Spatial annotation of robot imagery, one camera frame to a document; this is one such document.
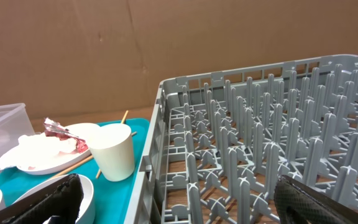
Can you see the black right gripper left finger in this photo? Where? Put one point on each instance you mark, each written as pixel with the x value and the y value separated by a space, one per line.
pixel 58 202

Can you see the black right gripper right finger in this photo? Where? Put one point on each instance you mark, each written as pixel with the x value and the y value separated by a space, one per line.
pixel 297 203

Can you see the grey-white bowl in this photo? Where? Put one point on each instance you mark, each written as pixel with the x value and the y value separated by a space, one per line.
pixel 87 208

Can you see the pink round plate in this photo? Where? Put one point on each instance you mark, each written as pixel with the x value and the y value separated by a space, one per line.
pixel 63 161

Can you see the white napkin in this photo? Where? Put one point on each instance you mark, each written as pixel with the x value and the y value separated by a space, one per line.
pixel 35 150

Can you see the red snack wrapper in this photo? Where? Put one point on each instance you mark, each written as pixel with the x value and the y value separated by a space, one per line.
pixel 55 129

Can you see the cream plastic cup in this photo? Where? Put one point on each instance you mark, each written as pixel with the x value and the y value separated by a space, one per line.
pixel 112 148

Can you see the grey dishwasher rack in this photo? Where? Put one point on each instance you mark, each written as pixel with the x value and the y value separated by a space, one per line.
pixel 218 142

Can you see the teal plastic tray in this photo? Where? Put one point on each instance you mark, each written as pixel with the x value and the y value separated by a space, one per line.
pixel 111 199

